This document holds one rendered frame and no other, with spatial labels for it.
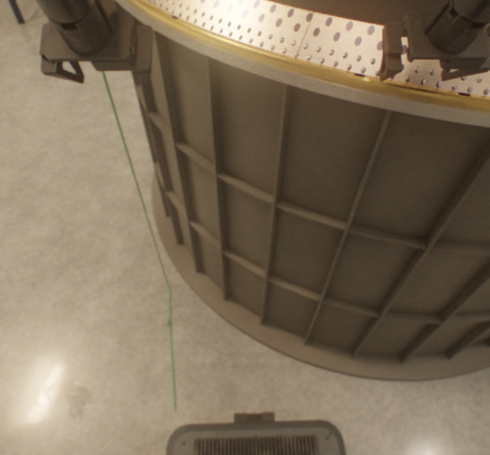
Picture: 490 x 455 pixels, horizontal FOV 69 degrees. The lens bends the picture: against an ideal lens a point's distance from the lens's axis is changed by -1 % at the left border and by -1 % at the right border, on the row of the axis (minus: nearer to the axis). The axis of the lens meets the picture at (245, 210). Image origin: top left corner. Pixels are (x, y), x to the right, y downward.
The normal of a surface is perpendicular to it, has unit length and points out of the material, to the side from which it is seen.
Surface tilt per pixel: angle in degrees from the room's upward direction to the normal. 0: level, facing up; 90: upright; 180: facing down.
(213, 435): 0
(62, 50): 30
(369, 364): 0
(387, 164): 90
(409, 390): 0
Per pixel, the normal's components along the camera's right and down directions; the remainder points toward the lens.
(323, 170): -0.42, 0.68
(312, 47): -0.32, -0.03
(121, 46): 0.02, -0.19
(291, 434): 0.01, -0.65
